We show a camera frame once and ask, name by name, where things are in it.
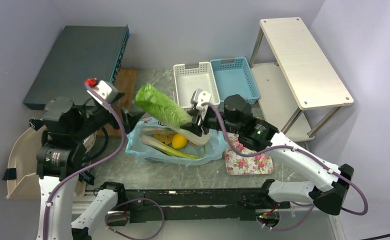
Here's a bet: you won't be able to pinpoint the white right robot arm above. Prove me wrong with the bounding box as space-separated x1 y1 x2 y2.
181 89 354 216

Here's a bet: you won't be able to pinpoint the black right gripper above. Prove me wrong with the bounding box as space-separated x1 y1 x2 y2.
181 103 242 135

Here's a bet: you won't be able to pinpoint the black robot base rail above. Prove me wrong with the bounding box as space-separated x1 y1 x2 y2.
112 188 291 223

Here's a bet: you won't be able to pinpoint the green napa cabbage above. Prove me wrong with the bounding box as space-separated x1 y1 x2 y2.
134 83 211 146

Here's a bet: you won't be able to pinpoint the brown potato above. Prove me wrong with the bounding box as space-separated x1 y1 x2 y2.
152 133 176 145

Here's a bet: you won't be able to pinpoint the wooden board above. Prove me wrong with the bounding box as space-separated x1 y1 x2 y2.
94 68 138 119

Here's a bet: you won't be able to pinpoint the yellow lemon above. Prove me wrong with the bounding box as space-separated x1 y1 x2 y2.
171 133 189 150

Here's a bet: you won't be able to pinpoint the white perforated plastic basket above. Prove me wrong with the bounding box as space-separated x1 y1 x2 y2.
173 61 221 111

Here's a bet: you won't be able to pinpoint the white two-tier metal shelf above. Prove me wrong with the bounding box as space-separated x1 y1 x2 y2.
249 17 354 142

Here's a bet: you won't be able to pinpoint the beige canvas tote bag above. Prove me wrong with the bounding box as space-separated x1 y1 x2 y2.
1 117 98 201

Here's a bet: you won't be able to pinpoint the blue perforated plastic basket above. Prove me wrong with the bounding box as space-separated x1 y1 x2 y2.
210 57 260 105

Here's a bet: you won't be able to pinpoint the green celery stalks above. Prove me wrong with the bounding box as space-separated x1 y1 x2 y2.
140 135 200 159

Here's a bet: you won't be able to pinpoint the light blue printed grocery bag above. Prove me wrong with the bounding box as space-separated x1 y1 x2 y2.
125 117 227 166

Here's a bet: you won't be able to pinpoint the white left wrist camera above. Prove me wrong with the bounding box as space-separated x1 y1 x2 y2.
84 78 125 104

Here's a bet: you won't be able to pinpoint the dark grey flat equipment box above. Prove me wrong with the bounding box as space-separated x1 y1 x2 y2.
23 25 130 110

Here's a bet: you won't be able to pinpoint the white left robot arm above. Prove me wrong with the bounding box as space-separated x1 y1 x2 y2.
36 97 144 240

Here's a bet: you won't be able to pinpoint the floral pattern tray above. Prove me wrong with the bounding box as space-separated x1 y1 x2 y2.
224 146 274 176

